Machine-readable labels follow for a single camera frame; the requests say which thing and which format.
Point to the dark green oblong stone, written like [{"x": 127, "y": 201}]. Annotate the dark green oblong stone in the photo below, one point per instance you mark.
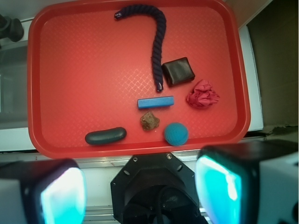
[{"x": 106, "y": 136}]

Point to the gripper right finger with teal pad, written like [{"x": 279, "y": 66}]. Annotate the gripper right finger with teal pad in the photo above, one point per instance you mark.
[{"x": 254, "y": 182}]

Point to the black knob at left edge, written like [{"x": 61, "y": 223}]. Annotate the black knob at left edge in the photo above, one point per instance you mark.
[{"x": 11, "y": 29}]

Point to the crumpled red paper ball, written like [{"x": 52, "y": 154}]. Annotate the crumpled red paper ball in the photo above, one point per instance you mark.
[{"x": 202, "y": 96}]

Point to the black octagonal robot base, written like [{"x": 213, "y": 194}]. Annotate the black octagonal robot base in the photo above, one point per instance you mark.
[{"x": 155, "y": 189}]

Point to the blue rectangular block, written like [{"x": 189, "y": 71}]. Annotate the blue rectangular block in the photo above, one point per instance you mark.
[{"x": 147, "y": 103}]

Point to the brown rock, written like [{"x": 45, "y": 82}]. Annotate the brown rock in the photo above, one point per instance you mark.
[{"x": 149, "y": 121}]

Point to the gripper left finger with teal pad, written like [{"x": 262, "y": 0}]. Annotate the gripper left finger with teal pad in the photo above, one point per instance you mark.
[{"x": 42, "y": 192}]

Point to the red plastic tray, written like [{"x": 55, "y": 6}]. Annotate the red plastic tray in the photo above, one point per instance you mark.
[{"x": 86, "y": 71}]

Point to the blue ball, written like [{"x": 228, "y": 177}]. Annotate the blue ball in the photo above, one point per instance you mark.
[{"x": 176, "y": 134}]

